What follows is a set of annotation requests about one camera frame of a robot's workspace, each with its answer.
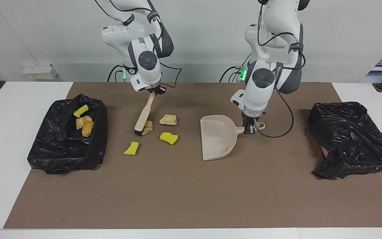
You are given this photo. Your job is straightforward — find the black right arm gripper cable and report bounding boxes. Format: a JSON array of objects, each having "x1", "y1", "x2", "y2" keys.
[{"x1": 95, "y1": 0, "x2": 182, "y2": 90}]

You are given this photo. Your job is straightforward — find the black left arm base cables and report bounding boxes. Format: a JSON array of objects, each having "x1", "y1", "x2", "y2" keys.
[{"x1": 219, "y1": 66, "x2": 242, "y2": 83}]

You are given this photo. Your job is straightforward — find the black bag lined bin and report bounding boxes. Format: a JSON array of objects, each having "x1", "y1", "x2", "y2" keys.
[
  {"x1": 308, "y1": 102, "x2": 382, "y2": 180},
  {"x1": 27, "y1": 94, "x2": 108, "y2": 175}
]

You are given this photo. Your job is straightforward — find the small yellow sponge piece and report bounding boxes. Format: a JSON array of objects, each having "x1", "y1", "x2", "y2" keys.
[{"x1": 124, "y1": 142, "x2": 139, "y2": 156}]

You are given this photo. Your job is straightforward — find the black right arm base cables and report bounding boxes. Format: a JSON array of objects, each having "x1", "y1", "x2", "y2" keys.
[{"x1": 107, "y1": 64, "x2": 159, "y2": 83}]

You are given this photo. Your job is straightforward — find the yellow sponge wedge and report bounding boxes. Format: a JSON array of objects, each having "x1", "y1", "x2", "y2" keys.
[{"x1": 160, "y1": 132, "x2": 179, "y2": 145}]

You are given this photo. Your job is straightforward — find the brown table mat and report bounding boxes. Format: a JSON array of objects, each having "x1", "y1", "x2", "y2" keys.
[{"x1": 3, "y1": 82, "x2": 382, "y2": 229}]

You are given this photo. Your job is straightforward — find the pale beige bread chunk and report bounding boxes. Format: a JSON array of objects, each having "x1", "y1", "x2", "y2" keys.
[{"x1": 159, "y1": 115, "x2": 178, "y2": 126}]

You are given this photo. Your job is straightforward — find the black left arm gripper cable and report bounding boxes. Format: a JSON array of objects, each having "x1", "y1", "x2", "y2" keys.
[{"x1": 256, "y1": 3, "x2": 307, "y2": 138}]

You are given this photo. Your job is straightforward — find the striped croissant slice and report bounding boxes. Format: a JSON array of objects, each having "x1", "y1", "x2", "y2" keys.
[{"x1": 141, "y1": 120, "x2": 154, "y2": 136}]

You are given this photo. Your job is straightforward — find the beige plastic dustpan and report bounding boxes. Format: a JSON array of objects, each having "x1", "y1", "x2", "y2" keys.
[{"x1": 200, "y1": 115, "x2": 265, "y2": 161}]

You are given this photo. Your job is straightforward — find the orange fried nugget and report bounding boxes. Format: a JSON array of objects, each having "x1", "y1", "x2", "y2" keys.
[{"x1": 82, "y1": 121, "x2": 95, "y2": 138}]

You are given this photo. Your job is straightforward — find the beige hand brush black bristles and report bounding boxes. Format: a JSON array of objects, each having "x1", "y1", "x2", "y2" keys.
[{"x1": 134, "y1": 93, "x2": 156, "y2": 136}]

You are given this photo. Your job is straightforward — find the white wall socket box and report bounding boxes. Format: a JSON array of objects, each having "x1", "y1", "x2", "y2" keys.
[{"x1": 23, "y1": 64, "x2": 58, "y2": 80}]

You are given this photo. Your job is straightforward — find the black arm base cables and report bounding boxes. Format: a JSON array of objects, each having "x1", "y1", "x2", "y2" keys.
[
  {"x1": 107, "y1": 64, "x2": 159, "y2": 83},
  {"x1": 219, "y1": 66, "x2": 242, "y2": 83}
]

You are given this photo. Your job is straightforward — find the orange crusted bread chunk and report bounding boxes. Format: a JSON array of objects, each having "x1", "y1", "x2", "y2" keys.
[{"x1": 76, "y1": 116, "x2": 93, "y2": 130}]

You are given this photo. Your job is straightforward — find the yellow sponge with green pad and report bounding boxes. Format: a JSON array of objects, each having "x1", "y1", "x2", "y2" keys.
[{"x1": 73, "y1": 105, "x2": 89, "y2": 118}]

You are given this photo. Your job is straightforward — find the black arm gripper cable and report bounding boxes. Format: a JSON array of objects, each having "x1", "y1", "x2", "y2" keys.
[
  {"x1": 256, "y1": 3, "x2": 307, "y2": 138},
  {"x1": 95, "y1": 0, "x2": 182, "y2": 90}
]

